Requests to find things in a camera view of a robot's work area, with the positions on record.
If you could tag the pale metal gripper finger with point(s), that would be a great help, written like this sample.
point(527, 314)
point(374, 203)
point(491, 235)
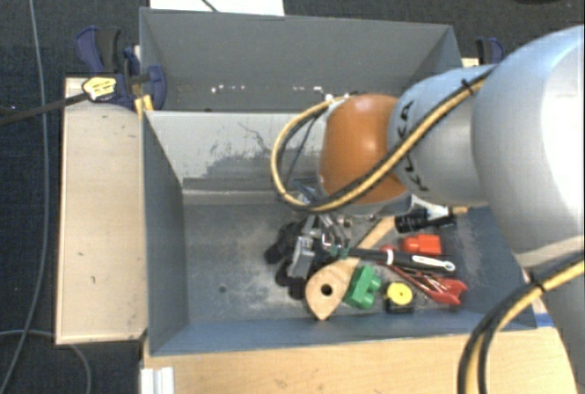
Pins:
point(301, 258)

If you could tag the black lobed object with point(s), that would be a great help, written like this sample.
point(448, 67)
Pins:
point(279, 248)

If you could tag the grey metal bin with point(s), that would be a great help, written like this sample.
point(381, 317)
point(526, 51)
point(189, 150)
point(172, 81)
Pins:
point(228, 246)

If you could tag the pale wood spatula with hole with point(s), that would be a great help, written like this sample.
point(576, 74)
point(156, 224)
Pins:
point(326, 291)

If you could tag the black cylinder on white bracket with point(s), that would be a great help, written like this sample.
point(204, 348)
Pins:
point(413, 220)

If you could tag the yellow tape measure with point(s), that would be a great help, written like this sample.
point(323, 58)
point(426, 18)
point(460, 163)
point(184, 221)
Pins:
point(399, 294)

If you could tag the pale wood flat board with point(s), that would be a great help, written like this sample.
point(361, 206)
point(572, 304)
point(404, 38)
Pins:
point(100, 223)

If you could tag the red plastic clamp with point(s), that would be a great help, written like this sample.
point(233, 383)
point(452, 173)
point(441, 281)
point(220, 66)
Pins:
point(445, 289)

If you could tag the green toy block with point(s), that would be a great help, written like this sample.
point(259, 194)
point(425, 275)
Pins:
point(362, 288)

